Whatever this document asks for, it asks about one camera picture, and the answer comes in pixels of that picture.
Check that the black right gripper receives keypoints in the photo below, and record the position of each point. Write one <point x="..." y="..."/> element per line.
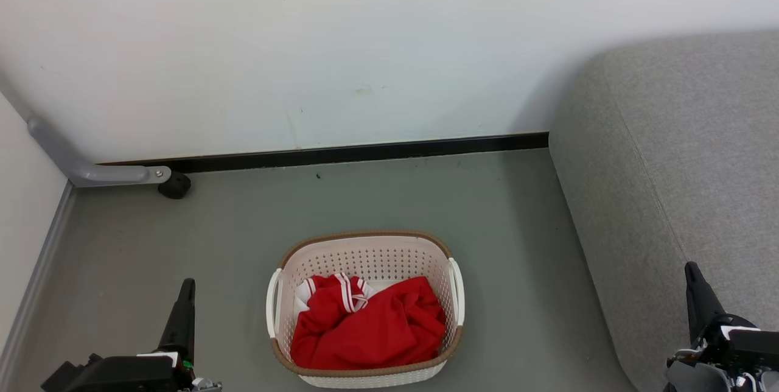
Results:
<point x="745" y="349"/>

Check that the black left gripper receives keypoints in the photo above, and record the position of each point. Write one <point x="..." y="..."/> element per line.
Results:
<point x="134" y="375"/>

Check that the red garment with white trim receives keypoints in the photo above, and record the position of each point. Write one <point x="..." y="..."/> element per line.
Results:
<point x="377" y="331"/>

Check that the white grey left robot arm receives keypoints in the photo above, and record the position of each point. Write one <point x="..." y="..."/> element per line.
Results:
<point x="207" y="386"/>

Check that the grey fabric sofa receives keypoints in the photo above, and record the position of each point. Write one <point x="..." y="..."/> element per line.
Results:
<point x="694" y="167"/>

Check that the grey baseboard strip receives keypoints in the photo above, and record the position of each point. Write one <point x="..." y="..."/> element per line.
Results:
<point x="36" y="282"/>

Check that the white laundry basket brown rim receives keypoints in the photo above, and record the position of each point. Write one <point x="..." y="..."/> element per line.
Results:
<point x="371" y="258"/>

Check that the black baseboard strip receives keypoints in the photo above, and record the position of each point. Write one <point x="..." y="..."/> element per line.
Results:
<point x="365" y="152"/>

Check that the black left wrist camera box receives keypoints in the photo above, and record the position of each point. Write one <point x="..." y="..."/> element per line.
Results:
<point x="67" y="378"/>

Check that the black round frame foot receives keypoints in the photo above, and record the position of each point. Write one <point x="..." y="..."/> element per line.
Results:
<point x="175" y="186"/>

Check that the grey metal frame leg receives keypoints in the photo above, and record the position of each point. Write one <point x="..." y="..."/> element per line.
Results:
<point x="91" y="173"/>

